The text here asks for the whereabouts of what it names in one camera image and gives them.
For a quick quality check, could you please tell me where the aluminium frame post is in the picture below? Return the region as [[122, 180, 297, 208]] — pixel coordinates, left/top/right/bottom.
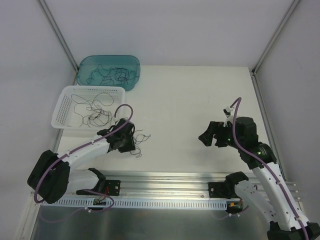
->
[[251, 0, 301, 76], [36, 0, 79, 73]]

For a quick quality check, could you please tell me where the separated thin dark cable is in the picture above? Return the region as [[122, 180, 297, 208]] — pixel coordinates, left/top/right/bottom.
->
[[86, 63, 137, 86]]

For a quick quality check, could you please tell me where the white perforated plastic basket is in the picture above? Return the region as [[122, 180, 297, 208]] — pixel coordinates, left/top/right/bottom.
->
[[51, 85, 126, 130]]

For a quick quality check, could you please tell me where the right aluminium frame post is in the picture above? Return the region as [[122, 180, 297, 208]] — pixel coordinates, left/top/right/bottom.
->
[[251, 0, 301, 76]]

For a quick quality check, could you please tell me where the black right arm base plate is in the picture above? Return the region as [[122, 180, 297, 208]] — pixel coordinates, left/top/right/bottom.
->
[[208, 182, 239, 199]]

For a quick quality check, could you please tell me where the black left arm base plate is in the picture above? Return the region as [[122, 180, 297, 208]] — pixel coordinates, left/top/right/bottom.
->
[[76, 179, 121, 196]]

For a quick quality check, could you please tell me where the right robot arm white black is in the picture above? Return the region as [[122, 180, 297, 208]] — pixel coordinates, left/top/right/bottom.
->
[[198, 117, 320, 240]]

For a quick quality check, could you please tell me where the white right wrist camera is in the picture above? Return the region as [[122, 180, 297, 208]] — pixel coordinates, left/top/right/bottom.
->
[[223, 106, 235, 127]]

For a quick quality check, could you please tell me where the purple black cable bundle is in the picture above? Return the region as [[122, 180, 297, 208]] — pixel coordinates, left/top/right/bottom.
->
[[129, 128, 152, 159]]

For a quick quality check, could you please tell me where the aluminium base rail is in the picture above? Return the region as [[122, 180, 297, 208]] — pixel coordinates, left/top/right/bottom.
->
[[29, 171, 301, 202]]

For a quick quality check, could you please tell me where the teal translucent plastic tub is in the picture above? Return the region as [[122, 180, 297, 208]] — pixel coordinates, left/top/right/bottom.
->
[[76, 55, 141, 91]]

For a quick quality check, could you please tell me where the black white striped cable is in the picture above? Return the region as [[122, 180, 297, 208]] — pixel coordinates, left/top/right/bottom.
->
[[86, 109, 114, 127]]

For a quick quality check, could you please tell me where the white slotted cable duct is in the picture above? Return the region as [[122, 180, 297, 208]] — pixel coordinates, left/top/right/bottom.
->
[[51, 197, 227, 211]]

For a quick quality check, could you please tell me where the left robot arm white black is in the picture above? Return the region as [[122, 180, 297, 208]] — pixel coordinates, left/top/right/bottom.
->
[[27, 118, 136, 204]]

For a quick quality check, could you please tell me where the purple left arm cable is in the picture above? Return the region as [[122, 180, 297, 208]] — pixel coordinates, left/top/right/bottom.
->
[[33, 103, 135, 204]]

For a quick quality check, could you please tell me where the left aluminium frame post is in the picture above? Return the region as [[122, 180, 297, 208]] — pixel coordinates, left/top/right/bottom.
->
[[36, 0, 79, 73]]

